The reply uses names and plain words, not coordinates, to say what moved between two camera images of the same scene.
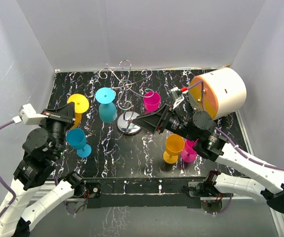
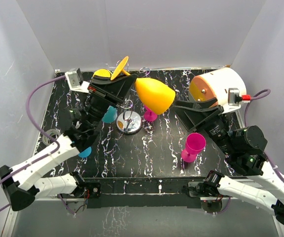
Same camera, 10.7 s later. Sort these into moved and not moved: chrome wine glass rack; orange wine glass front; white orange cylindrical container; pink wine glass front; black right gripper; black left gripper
Moved: black right gripper; black left gripper; orange wine glass front
Not moved: pink wine glass front; chrome wine glass rack; white orange cylindrical container
